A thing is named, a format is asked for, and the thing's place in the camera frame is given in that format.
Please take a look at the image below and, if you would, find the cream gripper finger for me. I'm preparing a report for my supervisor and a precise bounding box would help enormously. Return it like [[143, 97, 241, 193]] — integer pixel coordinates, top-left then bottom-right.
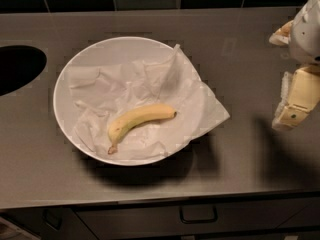
[[272, 65, 320, 131], [269, 21, 292, 46]]

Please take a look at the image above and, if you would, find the yellow banana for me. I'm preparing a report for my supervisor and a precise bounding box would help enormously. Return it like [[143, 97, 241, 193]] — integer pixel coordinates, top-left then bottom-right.
[[108, 103, 176, 155]]

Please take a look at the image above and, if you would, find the white round bowl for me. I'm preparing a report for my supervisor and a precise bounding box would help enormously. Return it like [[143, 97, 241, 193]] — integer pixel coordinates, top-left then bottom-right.
[[52, 36, 205, 167]]

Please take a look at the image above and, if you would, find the white crumpled paper sheet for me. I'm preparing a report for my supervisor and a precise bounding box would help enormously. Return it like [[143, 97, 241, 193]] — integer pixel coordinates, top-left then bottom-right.
[[64, 43, 231, 161]]

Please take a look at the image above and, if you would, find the dark left cabinet door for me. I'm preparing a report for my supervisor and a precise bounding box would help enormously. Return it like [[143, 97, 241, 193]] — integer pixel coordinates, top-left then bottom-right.
[[0, 207, 97, 240]]

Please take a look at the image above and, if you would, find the dark drawer with handle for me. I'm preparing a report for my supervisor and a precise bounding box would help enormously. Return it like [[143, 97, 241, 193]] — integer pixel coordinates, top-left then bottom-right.
[[77, 198, 320, 240]]

